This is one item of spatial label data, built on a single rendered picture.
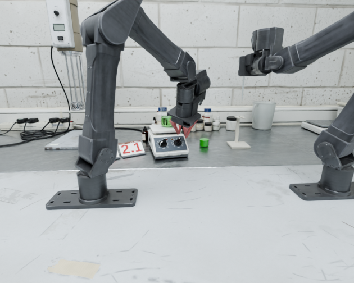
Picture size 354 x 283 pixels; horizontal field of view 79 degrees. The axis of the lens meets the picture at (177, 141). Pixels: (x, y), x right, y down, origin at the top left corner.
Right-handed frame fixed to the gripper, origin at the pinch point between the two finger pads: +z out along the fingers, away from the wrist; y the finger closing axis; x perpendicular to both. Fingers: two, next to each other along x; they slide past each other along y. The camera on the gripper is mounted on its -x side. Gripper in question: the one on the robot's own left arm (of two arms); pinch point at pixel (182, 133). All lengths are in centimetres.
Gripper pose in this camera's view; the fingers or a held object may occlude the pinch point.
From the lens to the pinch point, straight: 79.2
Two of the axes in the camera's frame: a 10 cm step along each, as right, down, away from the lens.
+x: -5.7, 5.3, -6.3
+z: -0.3, 7.5, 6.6
